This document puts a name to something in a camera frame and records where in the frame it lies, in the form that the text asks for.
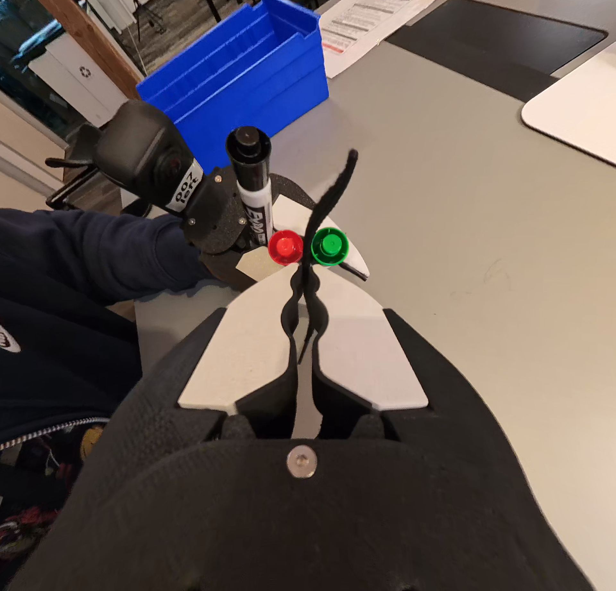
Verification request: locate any white flat board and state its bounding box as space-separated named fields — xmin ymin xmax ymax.
xmin=521 ymin=40 xmax=616 ymax=167

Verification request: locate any green dry erase marker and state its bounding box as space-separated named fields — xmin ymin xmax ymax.
xmin=310 ymin=226 xmax=349 ymax=268

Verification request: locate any blue plastic bin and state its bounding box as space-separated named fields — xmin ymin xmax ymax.
xmin=136 ymin=0 xmax=331 ymax=174

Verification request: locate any wooden post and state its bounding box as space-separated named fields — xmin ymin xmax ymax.
xmin=16 ymin=0 xmax=146 ymax=102

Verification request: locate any person's torso in navy hoodie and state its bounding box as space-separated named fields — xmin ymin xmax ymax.
xmin=0 ymin=297 xmax=143 ymax=575

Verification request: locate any black desk mat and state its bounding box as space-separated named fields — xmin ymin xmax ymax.
xmin=385 ymin=0 xmax=609 ymax=103

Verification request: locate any black hook-and-loop strap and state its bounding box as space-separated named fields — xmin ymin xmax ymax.
xmin=297 ymin=149 xmax=360 ymax=367

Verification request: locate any black dry erase marker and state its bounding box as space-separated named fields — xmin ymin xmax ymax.
xmin=225 ymin=126 xmax=275 ymax=251

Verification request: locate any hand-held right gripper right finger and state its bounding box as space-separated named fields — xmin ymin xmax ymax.
xmin=303 ymin=266 xmax=430 ymax=413

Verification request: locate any red dry erase marker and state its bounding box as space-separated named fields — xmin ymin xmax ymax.
xmin=268 ymin=230 xmax=304 ymax=266

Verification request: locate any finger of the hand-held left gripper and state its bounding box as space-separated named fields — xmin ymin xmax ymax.
xmin=271 ymin=194 xmax=371 ymax=282
xmin=235 ymin=246 xmax=286 ymax=281

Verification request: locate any printed paper sheet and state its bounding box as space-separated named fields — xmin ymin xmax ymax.
xmin=318 ymin=0 xmax=464 ymax=79

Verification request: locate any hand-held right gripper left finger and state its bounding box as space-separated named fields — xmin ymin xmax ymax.
xmin=177 ymin=263 xmax=301 ymax=416

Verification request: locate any person's left forearm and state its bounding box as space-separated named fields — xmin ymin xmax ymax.
xmin=0 ymin=208 xmax=216 ymax=309

